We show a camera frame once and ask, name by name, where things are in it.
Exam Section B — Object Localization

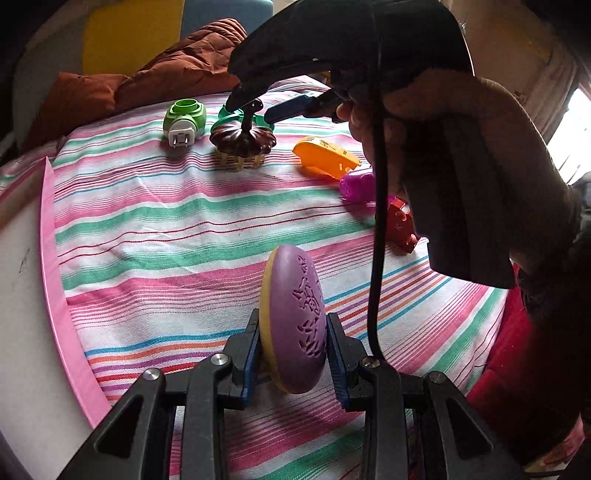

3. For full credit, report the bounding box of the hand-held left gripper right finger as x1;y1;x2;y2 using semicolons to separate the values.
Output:
325;313;527;480

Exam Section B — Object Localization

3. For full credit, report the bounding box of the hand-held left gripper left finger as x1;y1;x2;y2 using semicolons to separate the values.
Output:
55;308;264;480

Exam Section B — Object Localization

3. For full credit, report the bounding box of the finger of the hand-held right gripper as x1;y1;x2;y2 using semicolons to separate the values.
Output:
265;89;348;124
225;78;278;112

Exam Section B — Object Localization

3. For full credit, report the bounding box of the green round stamp toy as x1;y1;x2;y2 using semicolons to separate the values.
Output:
218;104;275;132

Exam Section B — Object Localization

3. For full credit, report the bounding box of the brown scalloped toy with knob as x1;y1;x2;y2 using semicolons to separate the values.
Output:
209;102;277;172

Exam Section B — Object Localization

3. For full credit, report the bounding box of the green plug-in device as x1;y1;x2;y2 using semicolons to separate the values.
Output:
163;99;207;149

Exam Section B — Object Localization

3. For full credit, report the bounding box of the purple and yellow oval case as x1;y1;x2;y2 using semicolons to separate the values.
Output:
259;244;329;394

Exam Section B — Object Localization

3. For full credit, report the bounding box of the magenta plastic roller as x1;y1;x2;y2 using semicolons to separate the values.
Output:
339;168;377;204

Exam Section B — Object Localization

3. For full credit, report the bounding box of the red plastic block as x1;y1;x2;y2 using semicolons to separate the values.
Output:
384;195;420;254

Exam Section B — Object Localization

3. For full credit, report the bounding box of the white tray with pink rim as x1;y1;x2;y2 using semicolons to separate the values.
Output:
0;157;114;480

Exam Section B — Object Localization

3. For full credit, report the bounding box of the person's right forearm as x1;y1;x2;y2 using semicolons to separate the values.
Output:
510;185;591;361

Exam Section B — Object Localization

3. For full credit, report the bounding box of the person's right hand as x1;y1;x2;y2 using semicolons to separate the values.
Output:
336;76;580;278

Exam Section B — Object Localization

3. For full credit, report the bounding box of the orange plastic toy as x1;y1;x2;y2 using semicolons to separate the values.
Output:
292;136;362;181

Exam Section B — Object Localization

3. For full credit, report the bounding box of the brown quilted blanket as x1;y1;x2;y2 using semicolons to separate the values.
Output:
21;18;259;151

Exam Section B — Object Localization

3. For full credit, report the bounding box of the yellow and blue padded headboard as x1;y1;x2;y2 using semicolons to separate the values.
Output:
14;0;278;93

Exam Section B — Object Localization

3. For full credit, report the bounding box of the striped bed sheet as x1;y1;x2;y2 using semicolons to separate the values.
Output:
0;78;513;480

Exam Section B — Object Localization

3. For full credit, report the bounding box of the beige curtain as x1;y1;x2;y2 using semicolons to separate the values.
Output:
462;0;578;139

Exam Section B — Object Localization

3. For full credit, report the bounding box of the bright side window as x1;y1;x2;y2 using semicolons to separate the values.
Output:
549;88;591;185

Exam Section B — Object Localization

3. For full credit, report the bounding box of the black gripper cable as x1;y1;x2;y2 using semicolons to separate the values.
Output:
368;28;393;363

